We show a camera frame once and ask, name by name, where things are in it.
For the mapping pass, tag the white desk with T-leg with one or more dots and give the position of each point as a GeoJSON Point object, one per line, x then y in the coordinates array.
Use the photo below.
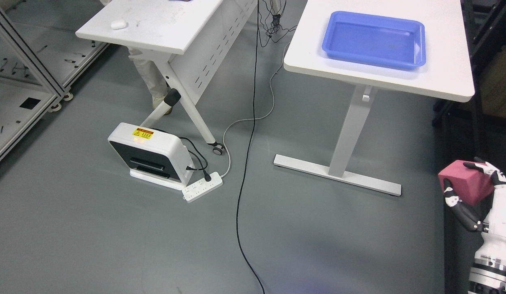
{"type": "Point", "coordinates": [446, 74]}

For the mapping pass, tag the pink block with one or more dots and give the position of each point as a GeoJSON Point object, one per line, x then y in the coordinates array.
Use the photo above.
{"type": "Point", "coordinates": [472, 186]}

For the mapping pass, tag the person leg beige trousers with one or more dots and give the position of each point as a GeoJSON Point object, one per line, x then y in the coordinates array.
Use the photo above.
{"type": "Point", "coordinates": [151, 76]}

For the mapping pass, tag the aluminium frame rack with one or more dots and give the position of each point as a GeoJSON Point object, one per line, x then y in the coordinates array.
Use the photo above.
{"type": "Point", "coordinates": [40, 58]}

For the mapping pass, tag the white power strip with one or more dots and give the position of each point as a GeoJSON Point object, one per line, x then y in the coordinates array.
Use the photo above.
{"type": "Point", "coordinates": [201, 187]}

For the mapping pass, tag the white folding table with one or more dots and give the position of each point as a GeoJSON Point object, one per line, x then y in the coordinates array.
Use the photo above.
{"type": "Point", "coordinates": [187, 41]}

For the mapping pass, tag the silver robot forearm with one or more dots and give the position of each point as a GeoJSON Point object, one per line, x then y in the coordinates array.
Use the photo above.
{"type": "Point", "coordinates": [487, 276]}

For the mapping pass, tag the white box device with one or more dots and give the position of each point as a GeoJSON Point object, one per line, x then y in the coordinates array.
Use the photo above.
{"type": "Point", "coordinates": [153, 156]}

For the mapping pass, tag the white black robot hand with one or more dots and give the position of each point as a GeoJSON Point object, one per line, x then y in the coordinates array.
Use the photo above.
{"type": "Point", "coordinates": [493, 226]}

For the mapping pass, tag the blue tray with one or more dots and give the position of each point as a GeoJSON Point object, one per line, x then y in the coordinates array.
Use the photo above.
{"type": "Point", "coordinates": [375, 40]}

